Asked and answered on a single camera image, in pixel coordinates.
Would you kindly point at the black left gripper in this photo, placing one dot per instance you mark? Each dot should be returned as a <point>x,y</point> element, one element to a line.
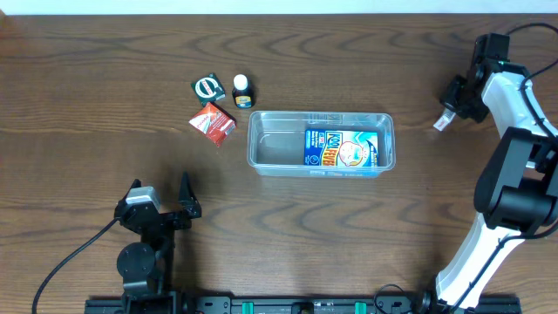
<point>182,221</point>

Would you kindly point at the clear plastic container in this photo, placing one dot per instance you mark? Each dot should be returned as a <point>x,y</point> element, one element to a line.
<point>276,142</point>

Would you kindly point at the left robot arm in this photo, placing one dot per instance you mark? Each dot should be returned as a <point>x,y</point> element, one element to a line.
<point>146,266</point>

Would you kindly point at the green square packet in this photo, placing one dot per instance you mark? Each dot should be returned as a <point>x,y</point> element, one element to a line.
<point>208,89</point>

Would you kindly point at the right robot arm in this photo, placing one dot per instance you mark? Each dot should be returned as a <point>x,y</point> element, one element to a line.
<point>516,194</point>

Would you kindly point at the black mounting rail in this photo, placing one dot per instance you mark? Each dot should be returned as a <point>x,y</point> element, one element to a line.
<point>174,302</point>

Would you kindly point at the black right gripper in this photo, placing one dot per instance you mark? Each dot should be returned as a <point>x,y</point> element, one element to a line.
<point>448,97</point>

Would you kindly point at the white medicine box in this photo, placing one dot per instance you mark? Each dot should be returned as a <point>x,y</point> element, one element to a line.
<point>444,120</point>

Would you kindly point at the red square packet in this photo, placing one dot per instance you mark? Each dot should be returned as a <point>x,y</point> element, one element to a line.
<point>213,123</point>

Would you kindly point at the blue fever patch box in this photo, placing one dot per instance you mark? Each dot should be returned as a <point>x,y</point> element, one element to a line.
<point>337,148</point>

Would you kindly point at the small dark medicine bottle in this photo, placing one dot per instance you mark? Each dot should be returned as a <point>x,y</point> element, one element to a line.
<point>242,92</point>

